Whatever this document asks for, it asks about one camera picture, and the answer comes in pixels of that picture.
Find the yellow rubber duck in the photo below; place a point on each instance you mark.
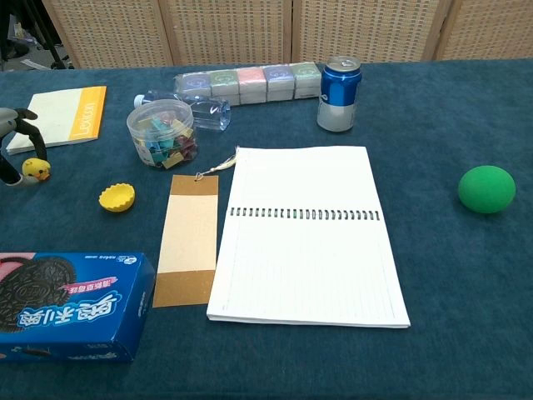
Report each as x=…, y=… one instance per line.
x=36, y=168

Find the clear plastic water bottle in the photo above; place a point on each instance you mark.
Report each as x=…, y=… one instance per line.
x=210, y=112

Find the blue silver drink can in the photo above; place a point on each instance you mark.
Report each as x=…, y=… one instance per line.
x=338, y=100

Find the dark blue table cloth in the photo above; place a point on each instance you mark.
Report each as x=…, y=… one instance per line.
x=458, y=291

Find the black tripod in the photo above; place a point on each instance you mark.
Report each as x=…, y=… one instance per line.
x=56, y=54

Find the white yellow Lexicon notebook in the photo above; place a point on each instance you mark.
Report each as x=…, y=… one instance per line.
x=58, y=116

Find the green foam ball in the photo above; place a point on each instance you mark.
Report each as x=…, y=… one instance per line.
x=487, y=189

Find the wrapped pack of colourful boxes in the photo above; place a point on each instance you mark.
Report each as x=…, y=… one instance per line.
x=250, y=85

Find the wicker folding screen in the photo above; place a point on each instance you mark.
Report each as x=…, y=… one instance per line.
x=250, y=29

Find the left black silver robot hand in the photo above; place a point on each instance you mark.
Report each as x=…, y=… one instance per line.
x=38, y=143

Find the white open spiral notebook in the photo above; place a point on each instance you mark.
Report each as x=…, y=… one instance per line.
x=308, y=266

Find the clear jar of binder clips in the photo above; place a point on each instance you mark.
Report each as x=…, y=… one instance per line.
x=162, y=137

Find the brown bookmark with tassel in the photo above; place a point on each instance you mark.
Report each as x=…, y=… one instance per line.
x=189, y=241

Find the blue pink Oreo box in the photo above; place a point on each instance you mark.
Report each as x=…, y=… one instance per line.
x=83, y=300

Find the yellow cupcake mould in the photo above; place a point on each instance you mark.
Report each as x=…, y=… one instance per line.
x=116, y=199

